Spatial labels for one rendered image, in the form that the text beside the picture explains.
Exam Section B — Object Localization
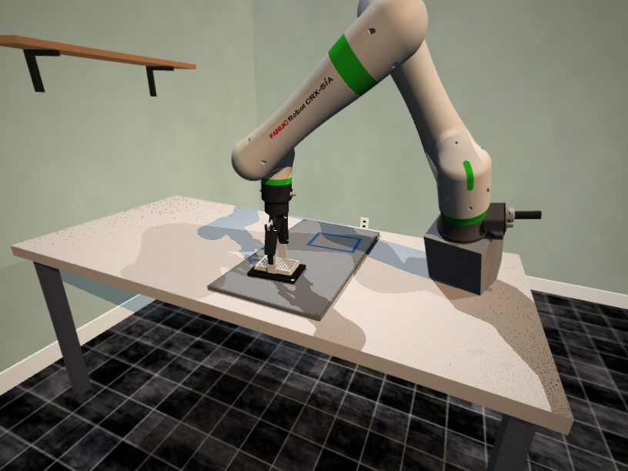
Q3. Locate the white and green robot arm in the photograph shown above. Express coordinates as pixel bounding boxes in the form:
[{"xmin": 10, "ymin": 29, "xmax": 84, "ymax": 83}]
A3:
[{"xmin": 231, "ymin": 0, "xmax": 542, "ymax": 244}]

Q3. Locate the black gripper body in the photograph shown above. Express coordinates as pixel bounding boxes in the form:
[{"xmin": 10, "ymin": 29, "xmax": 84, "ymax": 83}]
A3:
[{"xmin": 265, "ymin": 202, "xmax": 289, "ymax": 230}]

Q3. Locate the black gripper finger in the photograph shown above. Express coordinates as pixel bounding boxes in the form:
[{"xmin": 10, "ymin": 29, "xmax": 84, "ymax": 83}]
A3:
[
  {"xmin": 265, "ymin": 219, "xmax": 282, "ymax": 274},
  {"xmin": 278, "ymin": 213, "xmax": 289, "ymax": 259}
]

